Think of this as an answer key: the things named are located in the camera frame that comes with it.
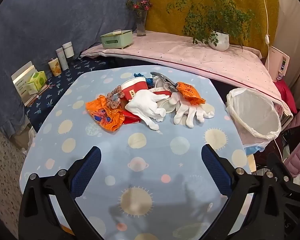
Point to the crushed red white paper cup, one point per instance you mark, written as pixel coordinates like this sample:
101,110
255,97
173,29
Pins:
168,105

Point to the planet print tablecloth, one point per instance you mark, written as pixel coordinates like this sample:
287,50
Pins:
152,135

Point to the white jar with lid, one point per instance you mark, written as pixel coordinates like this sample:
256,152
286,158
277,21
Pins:
68,51

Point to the slim grey bottle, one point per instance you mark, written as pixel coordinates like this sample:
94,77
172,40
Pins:
62,60

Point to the grey plastic packet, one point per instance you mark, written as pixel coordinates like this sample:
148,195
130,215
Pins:
162,80

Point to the green tissue box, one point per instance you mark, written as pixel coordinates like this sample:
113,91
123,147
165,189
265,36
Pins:
115,41

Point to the navy printed cloth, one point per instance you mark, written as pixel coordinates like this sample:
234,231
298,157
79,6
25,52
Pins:
72,80

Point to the orange wrapper with blue print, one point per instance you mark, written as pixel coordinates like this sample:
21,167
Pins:
102,115

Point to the white appliance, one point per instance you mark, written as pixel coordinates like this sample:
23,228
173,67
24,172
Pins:
274,60

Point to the blue crumpled strip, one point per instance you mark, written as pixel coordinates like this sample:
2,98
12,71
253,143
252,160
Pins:
140,75

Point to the potted plant in white pot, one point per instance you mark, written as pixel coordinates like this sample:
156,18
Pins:
219,41

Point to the pink padded mattress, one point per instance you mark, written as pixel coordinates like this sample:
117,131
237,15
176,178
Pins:
177,52

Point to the light blue plastic bag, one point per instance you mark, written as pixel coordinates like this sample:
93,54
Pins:
254,148

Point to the glass vase with red flowers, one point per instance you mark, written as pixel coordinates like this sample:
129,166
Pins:
141,27

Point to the green tissue pack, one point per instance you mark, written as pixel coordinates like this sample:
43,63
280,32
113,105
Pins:
36,81

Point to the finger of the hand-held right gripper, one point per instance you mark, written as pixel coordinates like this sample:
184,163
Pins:
274,162

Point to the red paper piece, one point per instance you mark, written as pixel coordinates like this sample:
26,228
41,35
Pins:
130,118

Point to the pink puffer jacket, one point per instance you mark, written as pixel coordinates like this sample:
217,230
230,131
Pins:
299,155

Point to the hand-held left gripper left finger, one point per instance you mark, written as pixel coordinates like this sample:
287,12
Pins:
87,170

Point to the plain orange wrapper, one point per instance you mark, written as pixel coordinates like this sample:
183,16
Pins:
189,92

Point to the red cloth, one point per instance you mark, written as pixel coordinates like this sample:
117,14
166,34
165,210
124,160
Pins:
287,95

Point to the brown pink scrunchie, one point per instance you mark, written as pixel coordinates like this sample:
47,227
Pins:
113,97

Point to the yellow printed canister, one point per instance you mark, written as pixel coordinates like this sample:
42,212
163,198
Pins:
55,67

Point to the trash bin with white bag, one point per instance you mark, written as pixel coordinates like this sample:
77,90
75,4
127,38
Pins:
254,110

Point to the white glove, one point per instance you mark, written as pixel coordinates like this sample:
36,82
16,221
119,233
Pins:
187,112
142,105

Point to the red and white paper cup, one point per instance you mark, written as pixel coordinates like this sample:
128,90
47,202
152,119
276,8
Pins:
133,90

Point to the blue-grey cloth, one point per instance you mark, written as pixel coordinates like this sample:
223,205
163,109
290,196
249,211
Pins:
52,17

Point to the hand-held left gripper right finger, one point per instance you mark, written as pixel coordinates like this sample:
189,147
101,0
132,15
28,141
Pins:
214,165

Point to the white cardboard box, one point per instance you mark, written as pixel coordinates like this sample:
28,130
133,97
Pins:
20,80

